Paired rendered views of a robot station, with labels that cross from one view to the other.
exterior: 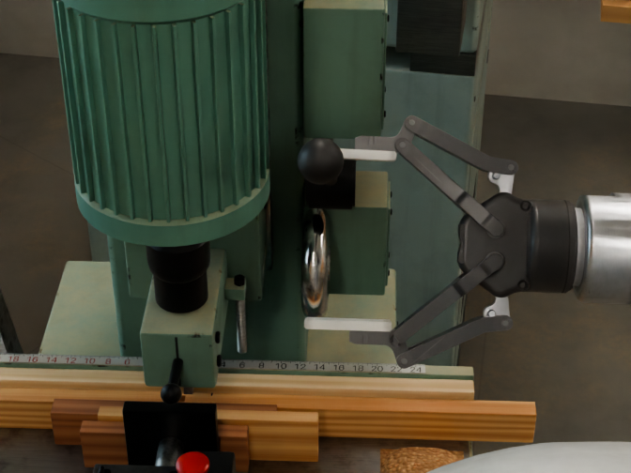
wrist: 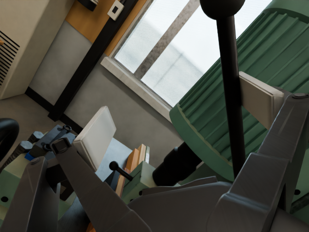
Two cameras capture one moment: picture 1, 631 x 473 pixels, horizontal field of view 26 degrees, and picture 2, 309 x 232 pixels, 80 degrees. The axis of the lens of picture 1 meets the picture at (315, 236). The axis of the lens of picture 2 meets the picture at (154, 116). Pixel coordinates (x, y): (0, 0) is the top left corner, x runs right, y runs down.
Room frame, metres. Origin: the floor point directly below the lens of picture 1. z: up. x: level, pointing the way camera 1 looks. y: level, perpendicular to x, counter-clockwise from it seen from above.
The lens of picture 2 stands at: (0.83, -0.17, 1.29)
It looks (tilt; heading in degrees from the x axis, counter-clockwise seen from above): 19 degrees down; 73
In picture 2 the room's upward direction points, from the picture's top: 42 degrees clockwise
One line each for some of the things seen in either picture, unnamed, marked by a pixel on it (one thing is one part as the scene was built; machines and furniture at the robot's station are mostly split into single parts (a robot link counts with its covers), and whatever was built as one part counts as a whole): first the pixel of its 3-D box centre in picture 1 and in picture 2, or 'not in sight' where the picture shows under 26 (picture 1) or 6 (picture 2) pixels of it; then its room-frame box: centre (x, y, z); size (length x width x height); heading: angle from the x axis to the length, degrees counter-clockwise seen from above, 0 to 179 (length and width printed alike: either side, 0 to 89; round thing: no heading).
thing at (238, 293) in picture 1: (236, 314); not in sight; (1.09, 0.08, 1.00); 0.02 x 0.02 x 0.10; 88
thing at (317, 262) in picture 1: (315, 262); not in sight; (1.15, 0.00, 1.02); 0.12 x 0.03 x 0.12; 178
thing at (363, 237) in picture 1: (347, 233); not in sight; (1.21, -0.04, 1.02); 0.09 x 0.07 x 0.12; 88
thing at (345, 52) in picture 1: (346, 53); not in sight; (1.24, -0.03, 1.23); 0.09 x 0.08 x 0.15; 178
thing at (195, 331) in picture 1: (189, 320); (154, 197); (1.05, 0.13, 1.03); 0.14 x 0.07 x 0.09; 178
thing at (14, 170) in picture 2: not in sight; (48, 176); (0.84, 0.15, 0.91); 0.15 x 0.14 x 0.09; 88
